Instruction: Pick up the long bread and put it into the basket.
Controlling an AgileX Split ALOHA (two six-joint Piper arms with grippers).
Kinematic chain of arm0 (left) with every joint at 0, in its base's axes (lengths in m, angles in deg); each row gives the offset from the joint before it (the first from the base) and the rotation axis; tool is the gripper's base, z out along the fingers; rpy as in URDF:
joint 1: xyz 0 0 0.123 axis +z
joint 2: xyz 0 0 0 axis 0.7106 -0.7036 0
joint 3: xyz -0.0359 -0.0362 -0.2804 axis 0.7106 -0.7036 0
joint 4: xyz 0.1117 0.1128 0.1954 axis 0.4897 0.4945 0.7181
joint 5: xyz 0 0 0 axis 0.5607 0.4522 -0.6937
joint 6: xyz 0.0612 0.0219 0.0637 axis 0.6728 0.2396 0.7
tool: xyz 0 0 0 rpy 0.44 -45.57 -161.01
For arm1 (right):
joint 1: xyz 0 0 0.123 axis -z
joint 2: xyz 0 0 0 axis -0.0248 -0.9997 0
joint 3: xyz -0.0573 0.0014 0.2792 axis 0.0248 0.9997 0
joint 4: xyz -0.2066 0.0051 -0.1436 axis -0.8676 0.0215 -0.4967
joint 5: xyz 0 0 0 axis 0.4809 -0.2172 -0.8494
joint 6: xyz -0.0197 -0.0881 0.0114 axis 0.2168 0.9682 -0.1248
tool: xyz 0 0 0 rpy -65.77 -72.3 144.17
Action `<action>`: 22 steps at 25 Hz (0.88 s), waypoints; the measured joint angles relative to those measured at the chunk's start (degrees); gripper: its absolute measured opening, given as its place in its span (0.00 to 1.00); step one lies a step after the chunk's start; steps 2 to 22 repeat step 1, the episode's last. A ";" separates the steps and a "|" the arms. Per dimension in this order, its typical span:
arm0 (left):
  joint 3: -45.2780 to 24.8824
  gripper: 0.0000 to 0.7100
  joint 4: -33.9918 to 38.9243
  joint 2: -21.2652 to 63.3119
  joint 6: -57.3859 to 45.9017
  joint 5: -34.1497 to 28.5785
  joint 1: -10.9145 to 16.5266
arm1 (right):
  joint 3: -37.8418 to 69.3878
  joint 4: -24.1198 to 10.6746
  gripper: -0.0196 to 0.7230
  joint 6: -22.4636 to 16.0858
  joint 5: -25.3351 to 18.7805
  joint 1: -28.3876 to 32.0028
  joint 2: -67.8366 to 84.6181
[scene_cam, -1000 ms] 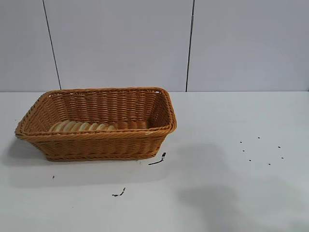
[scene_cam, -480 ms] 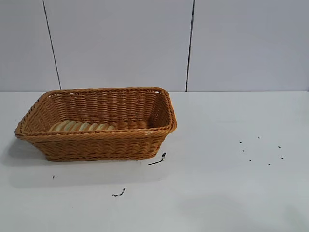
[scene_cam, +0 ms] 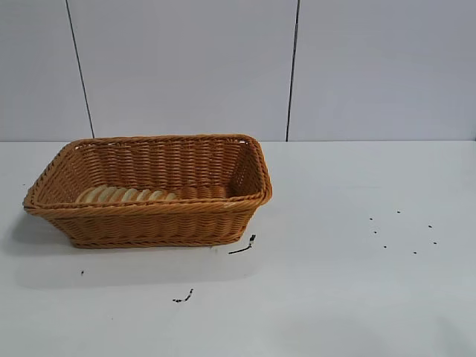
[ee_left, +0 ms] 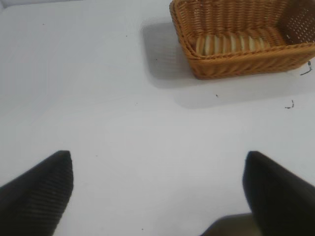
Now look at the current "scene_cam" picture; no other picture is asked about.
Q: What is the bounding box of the long ridged bread loaf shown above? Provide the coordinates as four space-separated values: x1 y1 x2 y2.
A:
76 185 179 205

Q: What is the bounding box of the brown wicker basket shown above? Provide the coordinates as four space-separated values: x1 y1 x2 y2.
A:
23 134 274 249

